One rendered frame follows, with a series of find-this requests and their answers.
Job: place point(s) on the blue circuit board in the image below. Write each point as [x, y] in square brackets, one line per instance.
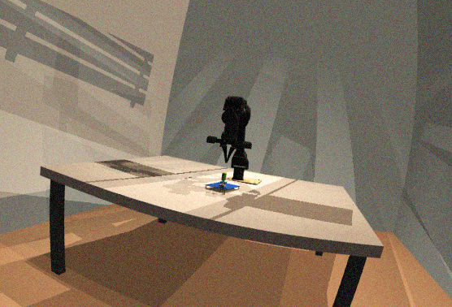
[223, 184]

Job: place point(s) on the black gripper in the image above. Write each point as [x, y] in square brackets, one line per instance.
[230, 134]

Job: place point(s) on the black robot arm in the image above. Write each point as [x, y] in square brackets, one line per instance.
[236, 115]

